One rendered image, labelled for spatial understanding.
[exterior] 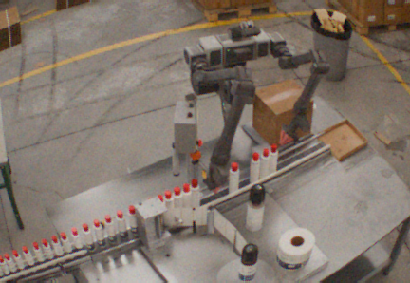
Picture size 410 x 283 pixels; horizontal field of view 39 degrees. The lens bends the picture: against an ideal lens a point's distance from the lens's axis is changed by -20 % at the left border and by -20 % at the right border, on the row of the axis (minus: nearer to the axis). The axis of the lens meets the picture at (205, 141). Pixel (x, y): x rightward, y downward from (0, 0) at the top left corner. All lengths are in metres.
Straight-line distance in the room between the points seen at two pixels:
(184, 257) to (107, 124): 2.36
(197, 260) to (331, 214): 0.85
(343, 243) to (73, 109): 3.07
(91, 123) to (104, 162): 0.50
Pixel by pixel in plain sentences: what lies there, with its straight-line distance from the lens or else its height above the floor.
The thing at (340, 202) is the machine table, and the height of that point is 0.83.
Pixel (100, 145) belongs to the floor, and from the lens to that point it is 5.47.
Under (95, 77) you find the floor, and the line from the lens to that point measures 6.21.
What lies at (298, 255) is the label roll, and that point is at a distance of 3.36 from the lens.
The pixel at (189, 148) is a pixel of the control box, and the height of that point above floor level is 1.32.
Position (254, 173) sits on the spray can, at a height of 0.97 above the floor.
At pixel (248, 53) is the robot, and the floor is 1.48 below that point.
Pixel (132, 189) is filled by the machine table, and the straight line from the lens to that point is 3.93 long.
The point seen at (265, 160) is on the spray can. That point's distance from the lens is 3.80.
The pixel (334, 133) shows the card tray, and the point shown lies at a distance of 4.34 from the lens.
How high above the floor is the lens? 3.64
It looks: 42 degrees down
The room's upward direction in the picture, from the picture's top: straight up
